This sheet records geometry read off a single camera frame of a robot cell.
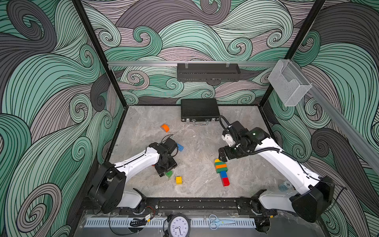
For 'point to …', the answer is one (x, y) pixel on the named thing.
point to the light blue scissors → (215, 221)
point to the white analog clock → (177, 225)
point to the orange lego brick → (218, 166)
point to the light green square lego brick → (169, 174)
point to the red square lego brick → (225, 181)
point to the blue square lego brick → (223, 174)
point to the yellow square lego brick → (178, 180)
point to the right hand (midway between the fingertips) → (225, 156)
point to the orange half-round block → (165, 127)
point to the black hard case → (200, 111)
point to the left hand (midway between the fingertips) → (172, 168)
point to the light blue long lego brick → (180, 147)
